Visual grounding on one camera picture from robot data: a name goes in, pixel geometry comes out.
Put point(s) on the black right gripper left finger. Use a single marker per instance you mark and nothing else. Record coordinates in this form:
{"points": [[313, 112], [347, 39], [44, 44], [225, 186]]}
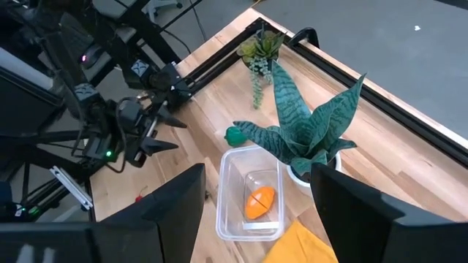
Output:
{"points": [[109, 241]]}

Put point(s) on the red toy cherry with stem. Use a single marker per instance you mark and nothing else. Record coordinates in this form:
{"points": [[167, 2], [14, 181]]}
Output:
{"points": [[139, 198]]}

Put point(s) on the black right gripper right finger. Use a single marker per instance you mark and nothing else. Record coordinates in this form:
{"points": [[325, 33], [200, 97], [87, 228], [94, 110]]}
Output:
{"points": [[384, 233]]}

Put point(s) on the yellow folded cloth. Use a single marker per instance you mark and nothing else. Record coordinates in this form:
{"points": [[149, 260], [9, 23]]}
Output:
{"points": [[296, 244]]}

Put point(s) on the silver aluminium extrusion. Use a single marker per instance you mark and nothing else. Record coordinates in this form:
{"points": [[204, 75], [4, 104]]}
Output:
{"points": [[71, 188]]}

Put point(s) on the black keyboard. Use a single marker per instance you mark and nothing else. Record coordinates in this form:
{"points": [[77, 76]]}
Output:
{"points": [[77, 34]]}

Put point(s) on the orange toy fruit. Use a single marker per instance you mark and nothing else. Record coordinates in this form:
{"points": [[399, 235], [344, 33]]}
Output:
{"points": [[259, 202]]}

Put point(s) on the clear plastic tupperware container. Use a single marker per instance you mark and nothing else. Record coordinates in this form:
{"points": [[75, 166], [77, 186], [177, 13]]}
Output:
{"points": [[228, 190]]}

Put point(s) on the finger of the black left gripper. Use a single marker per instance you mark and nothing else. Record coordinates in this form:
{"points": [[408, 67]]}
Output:
{"points": [[155, 146], [168, 118]]}

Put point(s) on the black frame bracket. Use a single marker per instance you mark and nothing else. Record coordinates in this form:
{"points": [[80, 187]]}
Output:
{"points": [[315, 36]]}

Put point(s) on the black computer mouse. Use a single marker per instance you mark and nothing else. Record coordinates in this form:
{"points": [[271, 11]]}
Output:
{"points": [[92, 55]]}

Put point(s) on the snake plant in white pot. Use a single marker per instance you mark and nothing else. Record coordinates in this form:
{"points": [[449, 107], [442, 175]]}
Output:
{"points": [[303, 139]]}

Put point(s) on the succulent plant in dark pot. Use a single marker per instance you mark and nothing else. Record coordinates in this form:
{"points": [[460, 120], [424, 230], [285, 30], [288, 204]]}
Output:
{"points": [[261, 49]]}

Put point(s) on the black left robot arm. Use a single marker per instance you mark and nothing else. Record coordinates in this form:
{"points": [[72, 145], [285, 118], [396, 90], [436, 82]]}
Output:
{"points": [[172, 89]]}

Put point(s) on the black aluminium table frame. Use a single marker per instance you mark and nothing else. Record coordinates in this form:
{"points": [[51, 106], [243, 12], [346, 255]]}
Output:
{"points": [[420, 122]]}

